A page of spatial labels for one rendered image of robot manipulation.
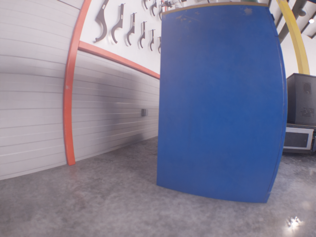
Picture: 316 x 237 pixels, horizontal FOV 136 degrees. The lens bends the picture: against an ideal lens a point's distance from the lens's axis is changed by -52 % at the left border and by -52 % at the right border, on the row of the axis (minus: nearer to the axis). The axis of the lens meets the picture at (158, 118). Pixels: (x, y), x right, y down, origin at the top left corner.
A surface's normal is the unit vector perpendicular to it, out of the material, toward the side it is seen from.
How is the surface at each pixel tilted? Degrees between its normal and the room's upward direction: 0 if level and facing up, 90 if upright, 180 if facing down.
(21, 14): 90
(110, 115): 90
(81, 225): 0
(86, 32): 90
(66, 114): 90
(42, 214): 0
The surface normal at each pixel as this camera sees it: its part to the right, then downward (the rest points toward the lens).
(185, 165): -0.47, 0.05
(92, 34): 0.88, 0.06
